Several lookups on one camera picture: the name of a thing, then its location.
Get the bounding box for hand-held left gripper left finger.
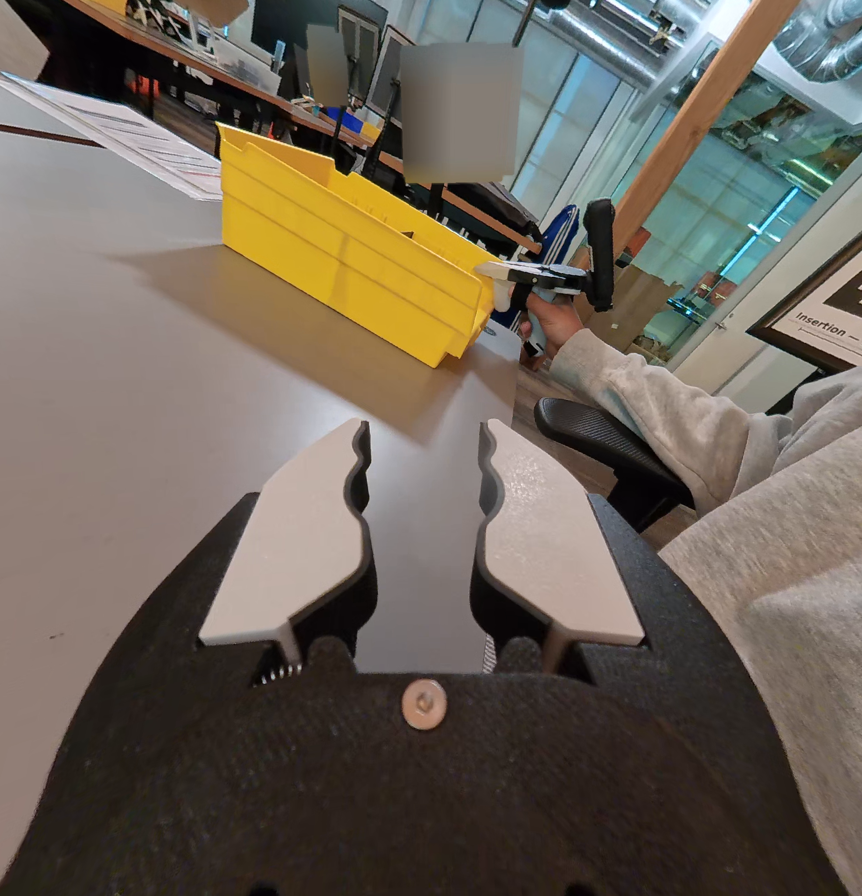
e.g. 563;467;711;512
199;419;376;673

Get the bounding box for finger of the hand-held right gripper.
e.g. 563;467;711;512
473;260;544;312

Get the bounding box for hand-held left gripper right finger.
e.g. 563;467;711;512
471;419;645;673

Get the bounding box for yellow plastic bin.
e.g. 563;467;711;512
217;122;500;368

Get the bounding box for person's right forearm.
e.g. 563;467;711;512
549;328;799;515

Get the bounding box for grey desk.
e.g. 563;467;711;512
0;70;523;896

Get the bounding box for person's right hand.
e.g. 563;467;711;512
518;293;587;365

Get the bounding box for blue striped jacket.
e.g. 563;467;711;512
539;205;580;261

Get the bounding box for cardboard box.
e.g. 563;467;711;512
606;265;678;352

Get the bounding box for black cloth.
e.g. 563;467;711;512
438;181;544;242

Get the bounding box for black chair armrest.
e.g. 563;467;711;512
534;397;695;534

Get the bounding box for black framed case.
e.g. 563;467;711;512
371;24;412;120
336;3;390;106

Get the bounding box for black framed marker sign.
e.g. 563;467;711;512
746;218;862;373

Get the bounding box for silver insulated pipes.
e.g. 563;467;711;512
774;0;862;84

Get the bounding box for long wooden table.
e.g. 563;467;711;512
63;0;544;256

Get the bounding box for printed paper sheet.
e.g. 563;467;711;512
0;70;225;203

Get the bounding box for wooden post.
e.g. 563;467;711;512
609;0;803;242

